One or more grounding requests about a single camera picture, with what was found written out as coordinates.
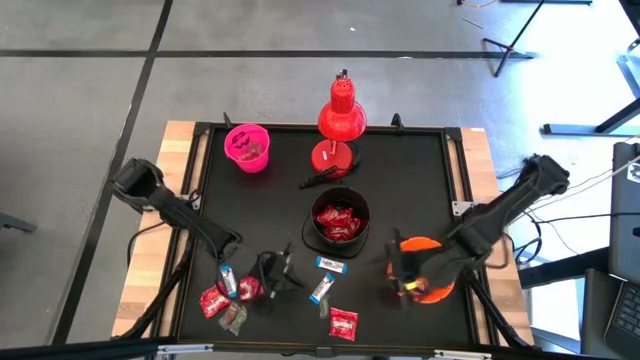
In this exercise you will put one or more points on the black horizontal frame beam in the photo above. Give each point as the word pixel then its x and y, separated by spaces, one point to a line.
pixel 75 350

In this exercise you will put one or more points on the grey floor stand foot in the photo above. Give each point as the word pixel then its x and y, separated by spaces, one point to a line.
pixel 15 222

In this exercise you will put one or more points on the orange plastic bucket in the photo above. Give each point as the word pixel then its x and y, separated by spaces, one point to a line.
pixel 422 244

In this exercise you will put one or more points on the black table mat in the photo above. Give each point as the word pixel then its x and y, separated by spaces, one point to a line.
pixel 280 205

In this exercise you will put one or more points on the brown wrapped candy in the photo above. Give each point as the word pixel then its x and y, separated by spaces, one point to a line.
pixel 228 315

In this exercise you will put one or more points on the black plastic bucket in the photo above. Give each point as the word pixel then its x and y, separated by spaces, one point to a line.
pixel 334 247

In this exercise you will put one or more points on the black desk leg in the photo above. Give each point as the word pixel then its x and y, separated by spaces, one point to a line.
pixel 575 129

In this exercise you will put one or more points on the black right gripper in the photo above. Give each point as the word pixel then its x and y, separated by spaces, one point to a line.
pixel 432 270

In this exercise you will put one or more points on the black aluminium table frame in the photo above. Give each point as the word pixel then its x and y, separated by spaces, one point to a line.
pixel 290 125

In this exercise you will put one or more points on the grey laptop with sticker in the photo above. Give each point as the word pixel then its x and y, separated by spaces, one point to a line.
pixel 625 225

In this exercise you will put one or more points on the silver mounting bracket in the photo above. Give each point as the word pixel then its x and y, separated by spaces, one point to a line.
pixel 195 201
pixel 459 207

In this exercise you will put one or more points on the black side desk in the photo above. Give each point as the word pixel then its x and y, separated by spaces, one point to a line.
pixel 560 267

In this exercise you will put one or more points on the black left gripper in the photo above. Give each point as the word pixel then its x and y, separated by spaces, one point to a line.
pixel 270 272

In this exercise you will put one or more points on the red desk lamp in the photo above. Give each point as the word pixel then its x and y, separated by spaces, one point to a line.
pixel 341 120

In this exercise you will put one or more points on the silver beam bracket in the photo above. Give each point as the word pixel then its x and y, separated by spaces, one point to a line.
pixel 462 355
pixel 185 348

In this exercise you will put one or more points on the black table-level camera mount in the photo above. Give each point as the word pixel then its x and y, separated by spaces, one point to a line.
pixel 324 351

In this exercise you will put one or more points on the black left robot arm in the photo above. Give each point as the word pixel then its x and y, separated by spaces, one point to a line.
pixel 190 222

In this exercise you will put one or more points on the black tripod stand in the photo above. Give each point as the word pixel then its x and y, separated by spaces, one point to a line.
pixel 506 50

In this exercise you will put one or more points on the pink plastic bucket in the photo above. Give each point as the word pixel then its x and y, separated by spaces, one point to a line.
pixel 250 167

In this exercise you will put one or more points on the dark laptop with keyboard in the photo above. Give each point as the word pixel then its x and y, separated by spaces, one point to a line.
pixel 615 320

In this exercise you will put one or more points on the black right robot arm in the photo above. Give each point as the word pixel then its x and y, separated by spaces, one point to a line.
pixel 500 215

